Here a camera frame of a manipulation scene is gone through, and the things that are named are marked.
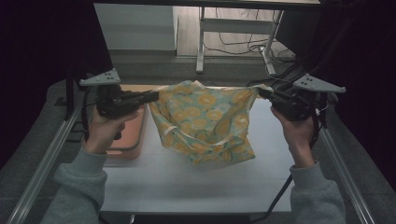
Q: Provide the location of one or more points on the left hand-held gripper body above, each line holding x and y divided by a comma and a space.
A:
120, 101

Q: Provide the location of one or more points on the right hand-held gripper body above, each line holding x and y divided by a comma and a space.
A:
295, 99

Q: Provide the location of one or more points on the lemon print cloth tote bag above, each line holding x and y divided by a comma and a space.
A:
204, 121

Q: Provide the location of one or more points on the person's left hand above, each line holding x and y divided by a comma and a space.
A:
104, 130

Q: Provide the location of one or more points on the person's right hand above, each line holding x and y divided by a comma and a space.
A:
295, 137

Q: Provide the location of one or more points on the pink plastic storage box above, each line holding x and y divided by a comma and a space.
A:
130, 137

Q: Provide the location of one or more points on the black upright post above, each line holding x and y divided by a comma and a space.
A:
69, 93

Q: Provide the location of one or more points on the white metal table frame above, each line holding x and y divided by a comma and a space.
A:
233, 26

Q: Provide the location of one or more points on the aluminium table rail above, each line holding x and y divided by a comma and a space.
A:
43, 168
345, 174

